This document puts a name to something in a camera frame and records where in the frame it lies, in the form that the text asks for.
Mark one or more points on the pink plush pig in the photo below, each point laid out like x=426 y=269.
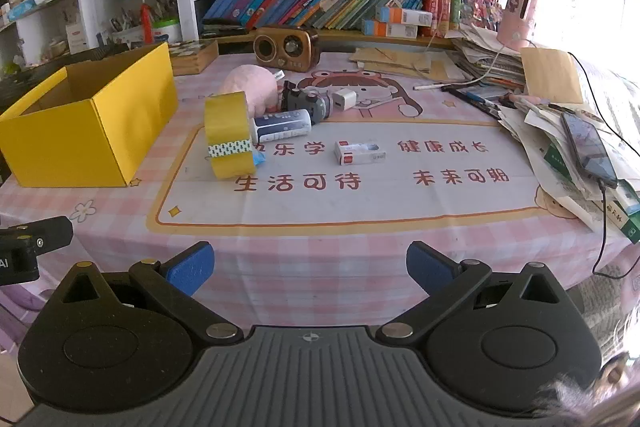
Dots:
x=259 y=86

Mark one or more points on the blue bag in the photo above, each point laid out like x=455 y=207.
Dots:
x=259 y=158

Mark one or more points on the pink white pen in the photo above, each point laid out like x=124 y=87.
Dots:
x=445 y=85

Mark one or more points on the white green jar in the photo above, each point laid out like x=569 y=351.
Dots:
x=167 y=30

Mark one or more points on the brown paper envelopes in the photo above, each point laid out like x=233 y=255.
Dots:
x=421 y=65

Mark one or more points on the blue white bottle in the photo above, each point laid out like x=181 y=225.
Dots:
x=280 y=126

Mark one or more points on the pink cylinder holder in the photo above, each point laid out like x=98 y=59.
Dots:
x=516 y=24

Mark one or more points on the stack of papers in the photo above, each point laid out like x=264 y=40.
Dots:
x=537 y=125

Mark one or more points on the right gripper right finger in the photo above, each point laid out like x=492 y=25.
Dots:
x=448 y=286

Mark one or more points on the orange white box lower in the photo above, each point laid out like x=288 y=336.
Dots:
x=374 y=28

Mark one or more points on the grey toy car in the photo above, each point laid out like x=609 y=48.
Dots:
x=317 y=104

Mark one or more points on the orange white box upper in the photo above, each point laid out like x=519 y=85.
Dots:
x=387 y=15

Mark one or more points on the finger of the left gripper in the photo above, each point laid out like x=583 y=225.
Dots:
x=44 y=235

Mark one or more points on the white usb charger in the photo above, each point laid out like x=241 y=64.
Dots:
x=344 y=99

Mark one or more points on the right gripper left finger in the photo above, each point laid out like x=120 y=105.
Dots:
x=170 y=286

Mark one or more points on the wooden chess box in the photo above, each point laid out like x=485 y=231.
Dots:
x=192 y=57

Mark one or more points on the orange white box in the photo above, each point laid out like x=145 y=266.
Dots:
x=374 y=28
x=387 y=15

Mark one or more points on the white staples box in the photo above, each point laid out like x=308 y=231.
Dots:
x=349 y=154

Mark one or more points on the yellow tape roll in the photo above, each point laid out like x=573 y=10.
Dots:
x=227 y=131

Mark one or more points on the black smartphone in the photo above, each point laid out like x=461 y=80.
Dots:
x=588 y=150

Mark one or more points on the brown retro radio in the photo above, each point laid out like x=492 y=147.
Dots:
x=288 y=48

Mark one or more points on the yellow cardboard box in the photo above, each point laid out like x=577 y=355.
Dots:
x=90 y=124

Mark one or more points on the kraft envelope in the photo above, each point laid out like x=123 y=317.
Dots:
x=552 y=75

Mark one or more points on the pink cartoon desk mat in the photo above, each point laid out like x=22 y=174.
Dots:
x=305 y=241

